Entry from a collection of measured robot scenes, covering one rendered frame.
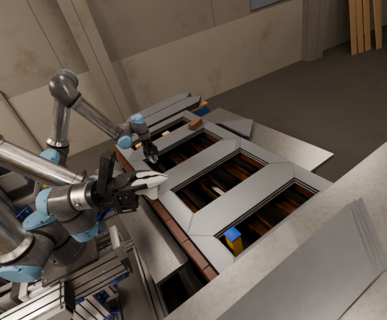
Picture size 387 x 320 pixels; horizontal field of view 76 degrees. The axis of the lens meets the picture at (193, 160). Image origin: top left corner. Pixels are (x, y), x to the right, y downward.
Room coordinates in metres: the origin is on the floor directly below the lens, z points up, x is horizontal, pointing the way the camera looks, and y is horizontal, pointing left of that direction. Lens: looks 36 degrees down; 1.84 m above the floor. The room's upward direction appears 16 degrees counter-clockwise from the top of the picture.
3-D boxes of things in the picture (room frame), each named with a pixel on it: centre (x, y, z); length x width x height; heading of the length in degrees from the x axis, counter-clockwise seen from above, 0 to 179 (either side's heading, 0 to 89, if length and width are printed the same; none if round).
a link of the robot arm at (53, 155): (1.22, 0.74, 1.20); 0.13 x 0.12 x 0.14; 6
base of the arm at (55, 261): (0.73, 0.61, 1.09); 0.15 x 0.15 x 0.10
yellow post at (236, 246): (0.70, -0.08, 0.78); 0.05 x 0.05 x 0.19; 23
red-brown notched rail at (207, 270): (1.19, 0.33, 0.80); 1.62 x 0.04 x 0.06; 23
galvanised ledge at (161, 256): (1.33, 0.52, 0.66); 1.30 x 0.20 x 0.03; 23
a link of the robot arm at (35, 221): (0.73, 0.62, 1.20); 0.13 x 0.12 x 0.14; 169
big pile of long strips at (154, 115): (2.38, 0.14, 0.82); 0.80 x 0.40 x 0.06; 113
